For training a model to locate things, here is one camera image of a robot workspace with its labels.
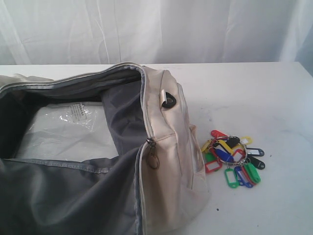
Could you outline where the clear plastic packet inside bag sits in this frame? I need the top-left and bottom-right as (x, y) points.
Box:
(16, 102), (118, 162)

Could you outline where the white backdrop curtain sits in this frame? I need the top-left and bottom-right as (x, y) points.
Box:
(0, 0), (313, 65)

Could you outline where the colourful key tag bunch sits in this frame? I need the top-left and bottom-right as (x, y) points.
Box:
(201, 130), (266, 189)

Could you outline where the cream duffel bag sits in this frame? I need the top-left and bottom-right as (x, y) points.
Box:
(0, 63), (210, 235)

